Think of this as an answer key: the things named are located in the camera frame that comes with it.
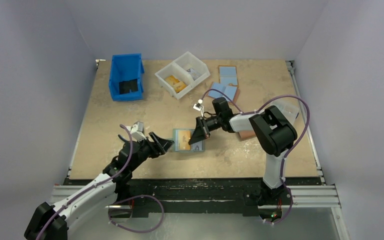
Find white divided tray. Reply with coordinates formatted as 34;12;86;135
154;51;210;100

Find blue handled pliers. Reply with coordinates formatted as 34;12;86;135
117;134;129;143

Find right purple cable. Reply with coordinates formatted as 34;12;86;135
200;88;311;226

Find aluminium rail frame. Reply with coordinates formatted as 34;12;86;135
49;177;349;240

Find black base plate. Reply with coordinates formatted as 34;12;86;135
62;178;302;219

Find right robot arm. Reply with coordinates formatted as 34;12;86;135
188;97;298;204

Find green card holder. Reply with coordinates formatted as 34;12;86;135
172;128;205;153

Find clear plastic organizer box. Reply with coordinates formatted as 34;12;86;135
273;99;299;125

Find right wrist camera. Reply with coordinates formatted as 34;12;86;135
192;99;205;117

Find blue plastic bin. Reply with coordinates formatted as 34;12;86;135
108;53;145;102

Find black block in bin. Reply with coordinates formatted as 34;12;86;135
118;78;139;95

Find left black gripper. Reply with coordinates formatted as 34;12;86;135
129;131;173;171

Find open blue brown wallet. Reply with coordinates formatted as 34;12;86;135
207;65;240;104

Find credit card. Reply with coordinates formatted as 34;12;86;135
186;67;202;81

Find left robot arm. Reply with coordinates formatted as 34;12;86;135
24;132;175;240

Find pink leather pouch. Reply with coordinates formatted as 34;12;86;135
238;130;256;141

